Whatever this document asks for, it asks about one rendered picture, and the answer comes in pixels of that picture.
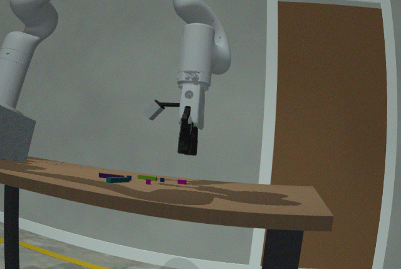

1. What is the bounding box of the turquoise rod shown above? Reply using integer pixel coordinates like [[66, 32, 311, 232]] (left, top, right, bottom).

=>
[[106, 177, 130, 183]]

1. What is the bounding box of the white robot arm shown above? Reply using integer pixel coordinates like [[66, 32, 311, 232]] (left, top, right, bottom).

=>
[[0, 0, 231, 120]]

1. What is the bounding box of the purple rod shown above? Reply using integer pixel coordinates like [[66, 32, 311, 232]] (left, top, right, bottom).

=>
[[99, 173, 124, 178]]

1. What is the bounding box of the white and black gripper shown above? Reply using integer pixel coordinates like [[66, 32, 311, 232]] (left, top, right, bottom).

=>
[[178, 83, 209, 156]]

